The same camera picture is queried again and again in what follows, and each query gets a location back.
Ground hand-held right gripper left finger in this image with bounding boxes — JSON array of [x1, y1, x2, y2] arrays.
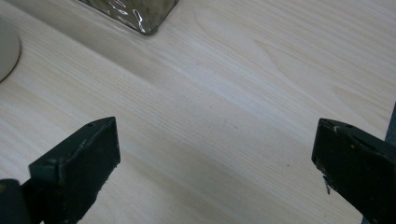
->
[[21, 116, 121, 224]]

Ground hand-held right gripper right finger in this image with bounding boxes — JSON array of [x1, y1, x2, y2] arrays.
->
[[311, 118, 396, 224]]

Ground round beige disc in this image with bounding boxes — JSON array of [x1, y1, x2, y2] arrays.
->
[[0, 19, 21, 83]]

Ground shiny wrapped green packet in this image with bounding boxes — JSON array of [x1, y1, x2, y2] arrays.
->
[[78, 0, 180, 35]]

